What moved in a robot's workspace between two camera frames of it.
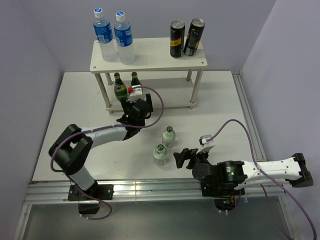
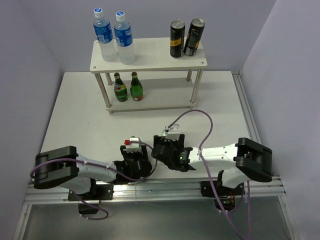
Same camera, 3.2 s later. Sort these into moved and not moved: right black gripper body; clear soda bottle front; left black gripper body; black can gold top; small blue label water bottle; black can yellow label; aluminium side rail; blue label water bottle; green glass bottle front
Moved: left black gripper body; clear soda bottle front; right black gripper body
Not moved: small blue label water bottle; black can gold top; blue label water bottle; black can yellow label; green glass bottle front; aluminium side rail
